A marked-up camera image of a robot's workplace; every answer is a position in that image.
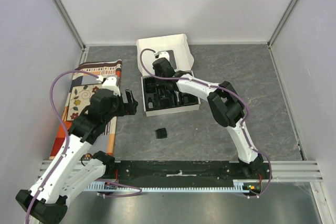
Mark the comb guard in box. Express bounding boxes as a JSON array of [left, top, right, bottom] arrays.
[[183, 94, 197, 104]]

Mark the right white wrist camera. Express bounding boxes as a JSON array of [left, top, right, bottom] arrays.
[[154, 51, 170, 61]]

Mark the white clipper kit box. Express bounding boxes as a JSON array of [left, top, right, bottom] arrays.
[[136, 34, 200, 116]]

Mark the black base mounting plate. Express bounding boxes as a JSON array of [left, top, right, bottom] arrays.
[[100, 161, 270, 187]]

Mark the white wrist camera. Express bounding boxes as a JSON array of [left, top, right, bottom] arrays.
[[97, 74, 121, 96], [154, 51, 170, 61]]

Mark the black silver hair clipper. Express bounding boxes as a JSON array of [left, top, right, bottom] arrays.
[[173, 91, 181, 106]]

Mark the grey slotted cable duct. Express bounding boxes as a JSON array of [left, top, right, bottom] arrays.
[[84, 181, 262, 194]]

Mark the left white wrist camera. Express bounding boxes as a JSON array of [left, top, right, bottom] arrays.
[[97, 74, 121, 96]]

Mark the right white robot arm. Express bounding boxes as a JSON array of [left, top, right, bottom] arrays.
[[153, 58, 264, 179]]

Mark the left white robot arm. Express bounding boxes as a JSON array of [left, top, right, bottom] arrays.
[[16, 89, 138, 223]]

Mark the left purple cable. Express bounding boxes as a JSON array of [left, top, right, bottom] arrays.
[[25, 70, 144, 224]]

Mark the small clear oil bottle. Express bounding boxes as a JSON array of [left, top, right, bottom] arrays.
[[148, 98, 153, 109]]

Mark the colourful patchwork cloth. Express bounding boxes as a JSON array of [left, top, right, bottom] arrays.
[[61, 59, 122, 156]]

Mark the black comb guard attachment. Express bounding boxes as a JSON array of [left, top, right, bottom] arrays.
[[154, 128, 167, 139]]

